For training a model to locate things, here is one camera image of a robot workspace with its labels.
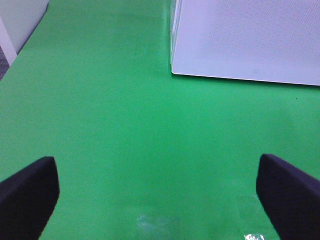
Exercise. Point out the white microwave oven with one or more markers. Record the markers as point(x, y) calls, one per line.
point(247, 37)

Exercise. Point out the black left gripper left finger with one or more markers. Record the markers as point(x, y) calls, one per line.
point(28, 199)

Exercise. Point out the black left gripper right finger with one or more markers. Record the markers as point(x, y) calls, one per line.
point(290, 197)

